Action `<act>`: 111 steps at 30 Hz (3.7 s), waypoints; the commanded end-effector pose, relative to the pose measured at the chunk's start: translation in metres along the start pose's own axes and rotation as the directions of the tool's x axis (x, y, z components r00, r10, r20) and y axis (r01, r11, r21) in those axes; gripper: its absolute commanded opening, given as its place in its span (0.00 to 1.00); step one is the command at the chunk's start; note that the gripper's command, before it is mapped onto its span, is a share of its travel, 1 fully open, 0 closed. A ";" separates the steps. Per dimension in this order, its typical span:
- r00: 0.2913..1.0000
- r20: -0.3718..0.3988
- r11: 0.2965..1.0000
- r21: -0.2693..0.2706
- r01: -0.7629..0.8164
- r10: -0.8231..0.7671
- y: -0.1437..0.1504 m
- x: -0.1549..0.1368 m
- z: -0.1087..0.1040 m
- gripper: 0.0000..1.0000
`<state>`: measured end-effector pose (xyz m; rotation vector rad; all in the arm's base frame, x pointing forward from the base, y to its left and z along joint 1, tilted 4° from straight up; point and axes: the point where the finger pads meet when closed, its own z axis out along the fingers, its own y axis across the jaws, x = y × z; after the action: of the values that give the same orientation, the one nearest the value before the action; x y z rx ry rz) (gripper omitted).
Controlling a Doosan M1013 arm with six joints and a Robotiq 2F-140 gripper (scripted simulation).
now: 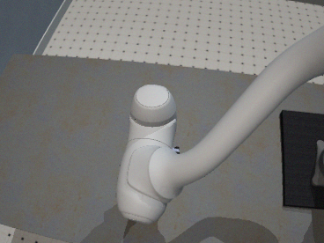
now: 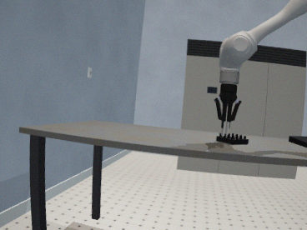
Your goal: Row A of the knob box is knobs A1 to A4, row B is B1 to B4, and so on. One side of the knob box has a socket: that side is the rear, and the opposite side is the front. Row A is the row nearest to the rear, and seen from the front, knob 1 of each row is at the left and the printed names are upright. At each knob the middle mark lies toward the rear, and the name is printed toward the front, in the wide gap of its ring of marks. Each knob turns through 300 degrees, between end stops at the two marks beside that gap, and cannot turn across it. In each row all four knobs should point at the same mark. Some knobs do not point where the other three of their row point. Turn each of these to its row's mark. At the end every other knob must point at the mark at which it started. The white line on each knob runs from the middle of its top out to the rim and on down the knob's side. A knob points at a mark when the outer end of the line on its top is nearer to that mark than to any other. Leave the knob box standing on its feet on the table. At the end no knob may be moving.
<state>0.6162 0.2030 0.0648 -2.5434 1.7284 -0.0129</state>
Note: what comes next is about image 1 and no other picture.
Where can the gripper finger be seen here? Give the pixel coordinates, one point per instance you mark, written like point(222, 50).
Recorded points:
point(177, 150)

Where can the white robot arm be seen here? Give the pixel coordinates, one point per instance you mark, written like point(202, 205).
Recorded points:
point(151, 175)

